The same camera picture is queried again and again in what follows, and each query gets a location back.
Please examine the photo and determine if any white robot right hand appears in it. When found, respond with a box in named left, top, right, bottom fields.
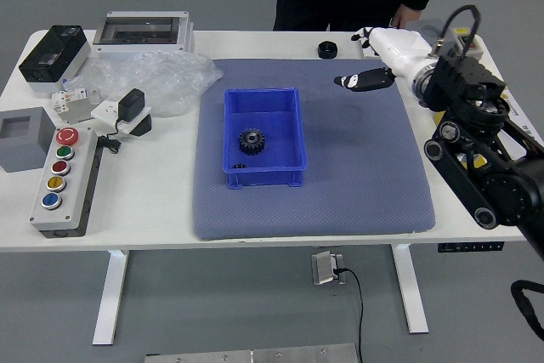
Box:
left=333, top=26, right=433, bottom=93

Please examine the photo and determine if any person's left hand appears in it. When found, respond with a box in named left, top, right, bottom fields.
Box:
left=389, top=3, right=414, bottom=31

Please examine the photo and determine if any big black gear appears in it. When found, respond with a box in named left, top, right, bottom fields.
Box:
left=237, top=128, right=267, bottom=156

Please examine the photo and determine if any black round nut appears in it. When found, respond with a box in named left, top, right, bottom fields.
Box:
left=317, top=40, right=340, bottom=60

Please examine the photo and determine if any distribution box with clear cover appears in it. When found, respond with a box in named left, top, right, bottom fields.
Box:
left=92, top=10, right=196, bottom=60

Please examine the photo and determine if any yellow and white cardboard box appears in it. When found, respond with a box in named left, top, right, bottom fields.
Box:
left=433, top=84, right=544, bottom=171

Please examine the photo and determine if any blue plastic box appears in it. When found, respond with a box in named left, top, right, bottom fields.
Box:
left=223, top=87, right=308, bottom=190

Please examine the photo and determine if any metal floor socket box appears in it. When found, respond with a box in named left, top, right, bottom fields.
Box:
left=311, top=251, right=349, bottom=286

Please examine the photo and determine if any grey five-button control box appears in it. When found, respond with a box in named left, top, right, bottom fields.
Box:
left=29, top=126, right=101, bottom=239

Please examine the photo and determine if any grey block with round hole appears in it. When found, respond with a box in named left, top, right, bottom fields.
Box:
left=405, top=18, right=452, bottom=43

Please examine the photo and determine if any clear plastic bag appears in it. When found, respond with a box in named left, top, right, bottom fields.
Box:
left=63, top=48, right=224, bottom=118

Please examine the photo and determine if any black power adapter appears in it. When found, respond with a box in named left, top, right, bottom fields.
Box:
left=116, top=88, right=147, bottom=122

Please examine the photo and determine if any blue-grey mat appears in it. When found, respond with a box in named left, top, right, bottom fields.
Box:
left=191, top=58, right=437, bottom=241

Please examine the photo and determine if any white socket on black base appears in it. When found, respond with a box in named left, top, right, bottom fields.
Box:
left=91, top=99, right=154, bottom=139

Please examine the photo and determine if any black table height controller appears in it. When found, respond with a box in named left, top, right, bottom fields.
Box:
left=437, top=241, right=506, bottom=253

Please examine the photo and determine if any white circuit breaker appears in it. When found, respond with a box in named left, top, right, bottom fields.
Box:
left=50, top=86, right=101, bottom=124

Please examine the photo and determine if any white table leg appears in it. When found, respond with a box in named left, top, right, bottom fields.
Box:
left=390, top=243, right=429, bottom=335
left=92, top=249, right=130, bottom=346

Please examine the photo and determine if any grey block with square hole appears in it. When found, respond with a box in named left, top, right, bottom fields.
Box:
left=0, top=106, right=59, bottom=173

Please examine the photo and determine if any grey metal plate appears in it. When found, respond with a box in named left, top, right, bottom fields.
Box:
left=144, top=343, right=360, bottom=363

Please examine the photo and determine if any white wall switch panel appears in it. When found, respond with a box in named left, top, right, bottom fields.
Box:
left=361, top=35, right=382, bottom=59

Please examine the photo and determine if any grey switch box red button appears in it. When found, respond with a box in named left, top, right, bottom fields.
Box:
left=449, top=26, right=485, bottom=62

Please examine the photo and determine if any black-lidded grey enclosure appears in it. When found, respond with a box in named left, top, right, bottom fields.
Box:
left=18, top=24, right=92, bottom=94

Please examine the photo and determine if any black adapter cord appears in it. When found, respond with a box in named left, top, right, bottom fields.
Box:
left=96, top=118, right=123, bottom=155

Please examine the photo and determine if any black floor cable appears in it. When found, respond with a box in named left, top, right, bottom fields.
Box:
left=333, top=267, right=366, bottom=363

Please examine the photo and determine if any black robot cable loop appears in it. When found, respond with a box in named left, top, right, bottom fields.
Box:
left=510, top=280, right=544, bottom=338

